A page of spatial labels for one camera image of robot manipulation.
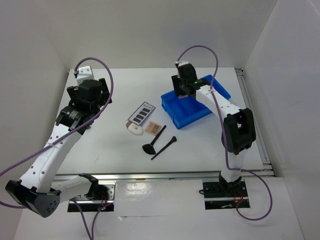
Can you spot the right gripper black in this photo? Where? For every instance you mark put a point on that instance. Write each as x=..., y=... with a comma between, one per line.
x=176, y=80

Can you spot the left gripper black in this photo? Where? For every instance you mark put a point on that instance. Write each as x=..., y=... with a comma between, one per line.
x=105, y=93

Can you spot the pink eyeshadow palette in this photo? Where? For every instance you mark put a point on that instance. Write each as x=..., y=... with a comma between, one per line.
x=153, y=128

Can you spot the black slim makeup brush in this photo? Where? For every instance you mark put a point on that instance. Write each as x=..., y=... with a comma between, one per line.
x=173, y=140

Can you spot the black fan makeup brush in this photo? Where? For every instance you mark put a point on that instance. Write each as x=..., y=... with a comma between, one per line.
x=149, y=148

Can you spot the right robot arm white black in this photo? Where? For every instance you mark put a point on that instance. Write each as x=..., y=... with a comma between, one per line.
x=238, y=127

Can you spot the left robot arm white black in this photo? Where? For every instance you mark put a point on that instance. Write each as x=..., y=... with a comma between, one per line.
x=35, y=190

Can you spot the blue plastic divided bin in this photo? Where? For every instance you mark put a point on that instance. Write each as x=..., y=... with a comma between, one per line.
x=183, y=111

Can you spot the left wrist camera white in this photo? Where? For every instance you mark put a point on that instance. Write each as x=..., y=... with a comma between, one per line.
x=82, y=74

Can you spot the aluminium rail front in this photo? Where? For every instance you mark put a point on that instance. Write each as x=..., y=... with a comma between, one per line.
x=156, y=176

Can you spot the aluminium rail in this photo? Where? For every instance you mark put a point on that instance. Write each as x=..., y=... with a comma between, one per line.
x=264, y=156
x=156, y=176

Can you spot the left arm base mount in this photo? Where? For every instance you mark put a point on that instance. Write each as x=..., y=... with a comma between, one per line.
x=102, y=197

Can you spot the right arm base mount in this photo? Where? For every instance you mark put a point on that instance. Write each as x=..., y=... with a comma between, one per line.
x=215, y=199

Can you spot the aluminium rail right side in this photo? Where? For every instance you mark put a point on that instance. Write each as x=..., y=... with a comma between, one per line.
x=264, y=156

